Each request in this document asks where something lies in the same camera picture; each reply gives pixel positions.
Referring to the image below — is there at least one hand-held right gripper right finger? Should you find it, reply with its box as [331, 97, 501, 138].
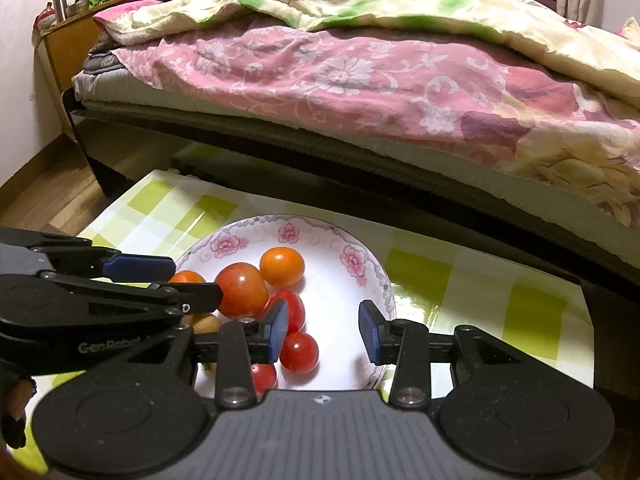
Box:
[359, 300, 522, 408]

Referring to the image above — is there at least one orange tangerine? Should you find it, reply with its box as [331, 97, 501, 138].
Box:
[259, 247, 306, 289]
[167, 270, 207, 286]

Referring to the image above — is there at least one white floral-rim plate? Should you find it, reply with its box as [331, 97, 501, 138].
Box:
[172, 215, 396, 393]

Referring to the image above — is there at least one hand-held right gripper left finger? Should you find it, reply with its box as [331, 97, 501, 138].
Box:
[125, 300, 291, 408]

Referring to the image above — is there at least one person's left hand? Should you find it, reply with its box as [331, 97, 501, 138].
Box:
[0, 376, 39, 451]

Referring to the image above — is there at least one wooden nightstand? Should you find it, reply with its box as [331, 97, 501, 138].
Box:
[37, 0, 266, 96]

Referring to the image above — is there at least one green checked tablecloth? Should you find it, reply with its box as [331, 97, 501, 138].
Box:
[10, 170, 596, 476]

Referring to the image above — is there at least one large red tomato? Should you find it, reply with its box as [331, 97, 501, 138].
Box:
[262, 290, 307, 336]

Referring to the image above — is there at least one large orange-red tomato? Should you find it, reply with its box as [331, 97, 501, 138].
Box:
[215, 262, 271, 319]

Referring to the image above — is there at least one grey folded cloth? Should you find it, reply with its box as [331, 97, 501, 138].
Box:
[82, 52, 124, 79]

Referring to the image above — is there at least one small red cherry tomato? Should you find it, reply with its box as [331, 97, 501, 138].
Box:
[279, 331, 320, 375]
[250, 363, 278, 396]

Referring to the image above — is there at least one bed with floral quilt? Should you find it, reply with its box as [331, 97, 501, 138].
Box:
[92, 0, 640, 226]

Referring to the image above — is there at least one grey mattress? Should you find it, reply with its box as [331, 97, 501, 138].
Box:
[72, 70, 640, 271]

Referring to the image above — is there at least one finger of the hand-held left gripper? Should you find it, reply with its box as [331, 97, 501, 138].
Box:
[37, 271, 224, 322]
[0, 227, 177, 284]

